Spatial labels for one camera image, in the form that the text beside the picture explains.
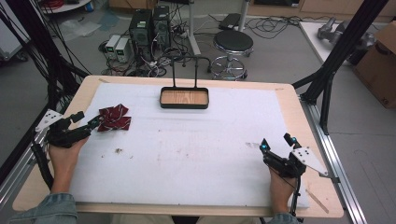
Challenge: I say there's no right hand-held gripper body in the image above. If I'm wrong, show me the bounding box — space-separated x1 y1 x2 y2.
262 147 330 180

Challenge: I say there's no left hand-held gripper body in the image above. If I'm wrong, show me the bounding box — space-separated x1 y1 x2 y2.
35 108 92 149

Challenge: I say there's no dark red striped bow tie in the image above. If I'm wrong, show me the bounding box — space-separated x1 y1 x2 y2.
96 103 133 133

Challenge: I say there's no person's right hand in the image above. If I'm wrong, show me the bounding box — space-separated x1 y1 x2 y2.
268 167 299 216

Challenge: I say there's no person's left hand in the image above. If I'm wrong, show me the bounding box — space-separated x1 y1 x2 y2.
48 135 90 195

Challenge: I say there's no light wooden table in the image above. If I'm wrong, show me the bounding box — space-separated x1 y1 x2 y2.
12 74 345 218

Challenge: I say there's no thin wooden stick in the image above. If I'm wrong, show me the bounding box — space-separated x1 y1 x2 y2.
304 188 331 215

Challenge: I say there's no white foam mat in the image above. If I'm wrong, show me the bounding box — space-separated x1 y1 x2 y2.
68 82 311 209

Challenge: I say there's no white power supply unit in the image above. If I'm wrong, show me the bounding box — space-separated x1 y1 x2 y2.
114 36 132 63
105 34 122 61

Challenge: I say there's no black stand with wooden tray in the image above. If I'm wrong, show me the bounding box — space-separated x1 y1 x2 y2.
159 55 212 110

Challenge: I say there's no black computer tower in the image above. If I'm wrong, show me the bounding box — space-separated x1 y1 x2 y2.
128 8 155 62
151 5 172 51

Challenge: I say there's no black round stool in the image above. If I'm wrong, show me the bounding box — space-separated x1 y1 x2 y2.
209 29 255 81

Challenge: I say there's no brown cardboard box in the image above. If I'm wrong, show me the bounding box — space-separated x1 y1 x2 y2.
352 21 396 110

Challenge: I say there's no black flat device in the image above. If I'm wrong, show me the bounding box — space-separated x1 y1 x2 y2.
218 12 243 32

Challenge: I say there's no white desk leg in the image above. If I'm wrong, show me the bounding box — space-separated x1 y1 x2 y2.
186 0 203 57

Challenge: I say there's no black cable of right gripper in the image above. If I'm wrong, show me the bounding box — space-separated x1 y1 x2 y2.
289 175 304 224

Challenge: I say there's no black corrugated cable hose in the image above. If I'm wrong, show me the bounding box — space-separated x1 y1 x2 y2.
30 136 56 190

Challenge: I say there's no aluminium rail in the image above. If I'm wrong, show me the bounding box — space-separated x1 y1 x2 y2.
0 125 52 207
299 94 369 224

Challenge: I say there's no black metal frame stand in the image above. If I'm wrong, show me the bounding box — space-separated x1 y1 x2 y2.
291 0 390 136
0 0 92 185

